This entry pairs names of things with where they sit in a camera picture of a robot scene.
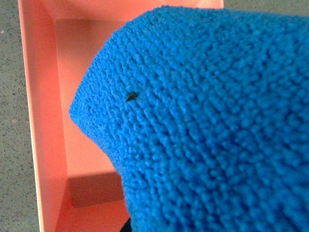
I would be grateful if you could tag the blue microfiber towel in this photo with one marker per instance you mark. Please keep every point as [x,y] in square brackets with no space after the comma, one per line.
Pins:
[204,113]

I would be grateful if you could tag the pink plastic storage box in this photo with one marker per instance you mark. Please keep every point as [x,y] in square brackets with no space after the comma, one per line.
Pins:
[78,190]

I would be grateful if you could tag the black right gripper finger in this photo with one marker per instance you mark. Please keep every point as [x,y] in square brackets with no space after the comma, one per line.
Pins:
[127,226]

